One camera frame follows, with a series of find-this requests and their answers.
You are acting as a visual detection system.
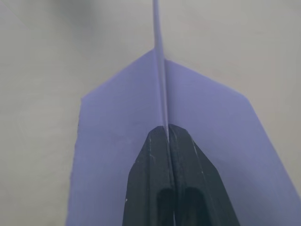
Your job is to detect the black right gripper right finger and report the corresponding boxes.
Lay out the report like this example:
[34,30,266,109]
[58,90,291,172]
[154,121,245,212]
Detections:
[168,124,241,226]

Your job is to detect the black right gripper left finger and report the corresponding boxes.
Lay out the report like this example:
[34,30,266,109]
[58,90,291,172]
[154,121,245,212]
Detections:
[122,125,175,226]

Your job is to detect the purple paper sheet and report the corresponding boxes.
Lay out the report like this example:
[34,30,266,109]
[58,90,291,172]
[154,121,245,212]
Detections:
[63,0,301,226]

